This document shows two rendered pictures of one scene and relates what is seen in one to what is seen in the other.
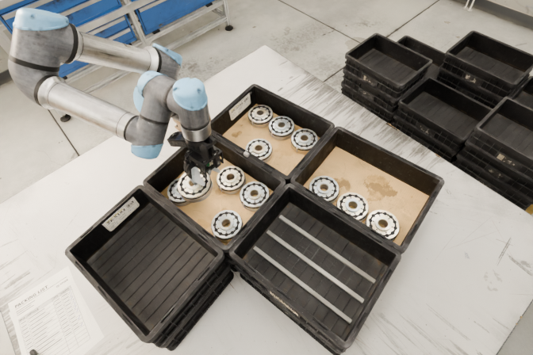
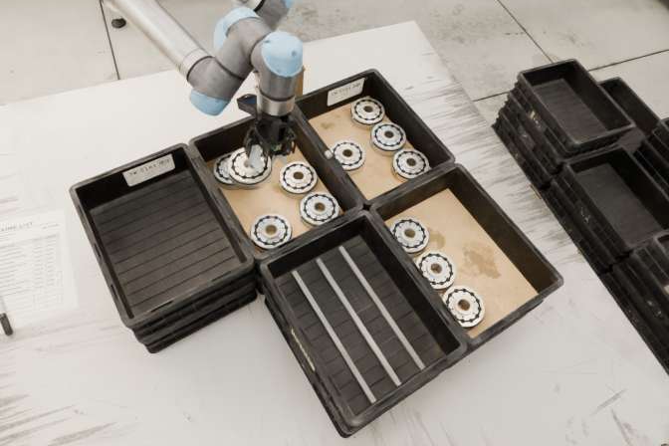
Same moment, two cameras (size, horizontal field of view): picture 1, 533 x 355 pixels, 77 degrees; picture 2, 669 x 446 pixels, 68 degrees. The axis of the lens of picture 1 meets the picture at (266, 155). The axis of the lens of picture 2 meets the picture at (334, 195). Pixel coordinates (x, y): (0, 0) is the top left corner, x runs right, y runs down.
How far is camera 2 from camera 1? 0.15 m
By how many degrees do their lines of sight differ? 5
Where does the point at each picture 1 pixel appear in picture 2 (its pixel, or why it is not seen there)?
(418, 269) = (488, 379)
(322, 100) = (458, 122)
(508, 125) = not seen: outside the picture
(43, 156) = (74, 63)
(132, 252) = (145, 220)
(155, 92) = (242, 36)
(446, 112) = (626, 204)
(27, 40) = not seen: outside the picture
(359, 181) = (459, 243)
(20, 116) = not seen: outside the picture
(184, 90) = (277, 47)
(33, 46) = not seen: outside the picture
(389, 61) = (576, 104)
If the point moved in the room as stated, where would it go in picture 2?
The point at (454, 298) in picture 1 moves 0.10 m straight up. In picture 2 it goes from (517, 431) to (534, 425)
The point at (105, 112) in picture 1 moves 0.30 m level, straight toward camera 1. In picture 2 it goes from (174, 39) to (202, 152)
